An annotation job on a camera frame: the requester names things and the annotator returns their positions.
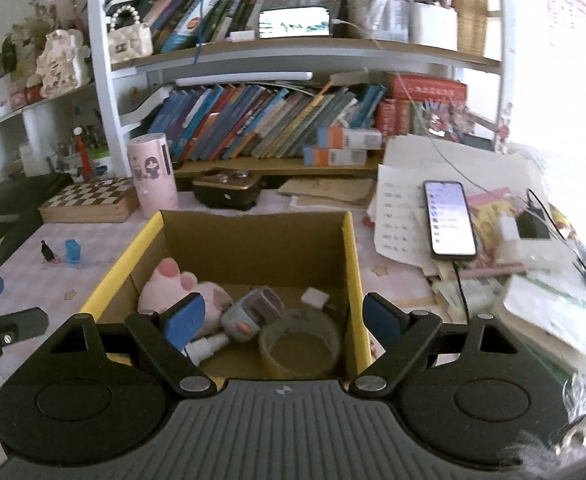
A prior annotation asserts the pink plush toy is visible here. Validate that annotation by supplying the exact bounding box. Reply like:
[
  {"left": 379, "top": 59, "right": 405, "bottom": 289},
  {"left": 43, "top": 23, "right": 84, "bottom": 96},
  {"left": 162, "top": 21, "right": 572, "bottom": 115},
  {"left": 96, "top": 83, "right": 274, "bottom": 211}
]
[{"left": 138, "top": 258, "right": 233, "bottom": 338}]

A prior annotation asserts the white charger plug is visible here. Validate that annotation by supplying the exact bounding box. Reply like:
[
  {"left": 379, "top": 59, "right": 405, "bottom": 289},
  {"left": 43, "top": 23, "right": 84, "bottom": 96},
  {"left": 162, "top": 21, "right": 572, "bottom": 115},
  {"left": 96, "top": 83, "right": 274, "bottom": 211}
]
[{"left": 301, "top": 287, "right": 330, "bottom": 310}]

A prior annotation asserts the yellow tape roll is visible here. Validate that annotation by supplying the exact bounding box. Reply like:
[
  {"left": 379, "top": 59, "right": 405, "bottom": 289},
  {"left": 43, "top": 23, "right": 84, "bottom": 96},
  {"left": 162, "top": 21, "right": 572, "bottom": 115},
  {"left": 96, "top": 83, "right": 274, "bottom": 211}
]
[{"left": 258, "top": 309, "right": 342, "bottom": 380}]

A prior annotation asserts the black binder clip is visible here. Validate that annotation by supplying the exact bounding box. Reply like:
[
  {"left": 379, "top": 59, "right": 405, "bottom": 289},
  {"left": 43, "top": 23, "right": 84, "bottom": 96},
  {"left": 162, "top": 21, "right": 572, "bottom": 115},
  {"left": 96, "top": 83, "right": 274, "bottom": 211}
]
[{"left": 40, "top": 240, "right": 56, "bottom": 262}]

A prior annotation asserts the pink checkered tablecloth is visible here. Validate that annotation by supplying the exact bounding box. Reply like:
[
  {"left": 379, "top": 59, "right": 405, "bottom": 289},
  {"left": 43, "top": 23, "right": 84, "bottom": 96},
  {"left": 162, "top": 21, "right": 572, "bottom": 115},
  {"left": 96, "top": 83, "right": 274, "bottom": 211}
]
[{"left": 0, "top": 191, "right": 437, "bottom": 380}]

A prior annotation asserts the black electronic keyboard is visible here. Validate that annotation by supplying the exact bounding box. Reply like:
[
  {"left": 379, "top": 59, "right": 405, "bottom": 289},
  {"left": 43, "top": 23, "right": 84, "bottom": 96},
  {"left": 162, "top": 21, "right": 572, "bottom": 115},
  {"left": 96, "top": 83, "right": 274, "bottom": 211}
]
[{"left": 0, "top": 172, "right": 73, "bottom": 267}]

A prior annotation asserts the yellow cardboard box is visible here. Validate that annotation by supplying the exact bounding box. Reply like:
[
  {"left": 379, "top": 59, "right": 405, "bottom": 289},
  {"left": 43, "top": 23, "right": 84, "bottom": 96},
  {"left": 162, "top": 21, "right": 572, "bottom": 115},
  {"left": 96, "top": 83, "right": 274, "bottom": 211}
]
[{"left": 82, "top": 211, "right": 372, "bottom": 380}]

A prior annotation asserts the stack of papers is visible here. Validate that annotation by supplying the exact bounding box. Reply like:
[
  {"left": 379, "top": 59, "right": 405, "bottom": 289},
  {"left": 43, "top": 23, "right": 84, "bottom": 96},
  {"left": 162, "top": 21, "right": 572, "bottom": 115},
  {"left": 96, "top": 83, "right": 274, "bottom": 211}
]
[{"left": 371, "top": 136, "right": 543, "bottom": 276}]

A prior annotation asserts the smartphone on papers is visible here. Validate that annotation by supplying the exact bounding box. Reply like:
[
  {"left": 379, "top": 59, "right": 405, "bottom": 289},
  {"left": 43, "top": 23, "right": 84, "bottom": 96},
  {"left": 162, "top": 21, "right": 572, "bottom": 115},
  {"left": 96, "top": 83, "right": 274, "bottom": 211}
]
[{"left": 423, "top": 180, "right": 477, "bottom": 261}]

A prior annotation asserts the wooden chess board box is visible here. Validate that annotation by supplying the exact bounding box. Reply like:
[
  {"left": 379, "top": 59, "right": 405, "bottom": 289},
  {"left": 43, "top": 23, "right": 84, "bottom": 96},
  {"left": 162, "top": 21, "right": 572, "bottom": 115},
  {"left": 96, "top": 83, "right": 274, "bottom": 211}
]
[{"left": 39, "top": 178, "right": 139, "bottom": 223}]

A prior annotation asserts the orange red bottle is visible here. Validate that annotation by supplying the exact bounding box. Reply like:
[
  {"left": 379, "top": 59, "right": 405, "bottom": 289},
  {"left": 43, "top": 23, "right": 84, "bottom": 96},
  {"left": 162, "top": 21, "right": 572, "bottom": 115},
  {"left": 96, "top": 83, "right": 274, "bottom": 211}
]
[{"left": 73, "top": 127, "right": 94, "bottom": 180}]

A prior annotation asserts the dark brown wooden box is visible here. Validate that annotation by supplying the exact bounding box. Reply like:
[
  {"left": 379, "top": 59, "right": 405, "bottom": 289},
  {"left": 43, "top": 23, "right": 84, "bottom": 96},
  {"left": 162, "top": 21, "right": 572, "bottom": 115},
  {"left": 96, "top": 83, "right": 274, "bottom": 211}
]
[{"left": 192, "top": 168, "right": 261, "bottom": 210}]

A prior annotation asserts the white green lid jar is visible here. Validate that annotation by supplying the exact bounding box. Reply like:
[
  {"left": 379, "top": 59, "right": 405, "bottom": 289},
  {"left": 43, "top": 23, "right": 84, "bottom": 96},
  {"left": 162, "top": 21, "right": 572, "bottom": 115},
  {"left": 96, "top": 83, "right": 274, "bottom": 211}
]
[{"left": 89, "top": 148, "right": 114, "bottom": 178}]

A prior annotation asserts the pink cylinder container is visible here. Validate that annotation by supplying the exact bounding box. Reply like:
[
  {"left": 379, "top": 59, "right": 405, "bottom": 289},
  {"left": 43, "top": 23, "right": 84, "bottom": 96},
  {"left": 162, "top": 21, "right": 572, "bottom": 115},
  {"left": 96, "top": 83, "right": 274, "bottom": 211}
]
[{"left": 127, "top": 133, "right": 178, "bottom": 218}]

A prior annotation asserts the orange white medicine box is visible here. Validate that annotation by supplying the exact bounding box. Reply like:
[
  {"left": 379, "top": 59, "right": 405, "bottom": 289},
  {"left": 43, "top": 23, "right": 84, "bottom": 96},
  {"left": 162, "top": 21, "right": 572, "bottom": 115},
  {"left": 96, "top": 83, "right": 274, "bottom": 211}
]
[{"left": 317, "top": 127, "right": 383, "bottom": 151}]

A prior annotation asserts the row of leaning books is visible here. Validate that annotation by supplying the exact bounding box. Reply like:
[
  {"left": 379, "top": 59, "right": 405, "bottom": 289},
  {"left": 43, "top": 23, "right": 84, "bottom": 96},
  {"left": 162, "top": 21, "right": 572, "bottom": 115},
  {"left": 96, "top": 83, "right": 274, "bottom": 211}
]
[{"left": 148, "top": 74, "right": 474, "bottom": 166}]

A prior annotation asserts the white bookshelf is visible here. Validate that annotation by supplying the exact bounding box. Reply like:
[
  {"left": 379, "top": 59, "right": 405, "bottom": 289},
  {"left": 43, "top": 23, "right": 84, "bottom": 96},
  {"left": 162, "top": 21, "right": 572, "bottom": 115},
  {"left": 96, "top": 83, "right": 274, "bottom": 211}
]
[{"left": 0, "top": 0, "right": 509, "bottom": 181}]

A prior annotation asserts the white quilted handbag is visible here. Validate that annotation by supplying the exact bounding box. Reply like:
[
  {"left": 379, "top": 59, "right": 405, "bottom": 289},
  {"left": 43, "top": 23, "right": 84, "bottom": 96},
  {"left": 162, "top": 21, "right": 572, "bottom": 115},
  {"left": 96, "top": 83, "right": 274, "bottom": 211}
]
[{"left": 108, "top": 4, "right": 153, "bottom": 64}]

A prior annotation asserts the phone on shelf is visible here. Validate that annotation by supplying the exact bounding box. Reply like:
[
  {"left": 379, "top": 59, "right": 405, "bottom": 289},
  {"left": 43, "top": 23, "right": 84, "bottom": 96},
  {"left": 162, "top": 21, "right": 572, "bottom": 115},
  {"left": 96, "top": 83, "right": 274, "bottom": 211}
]
[{"left": 258, "top": 6, "right": 331, "bottom": 39}]

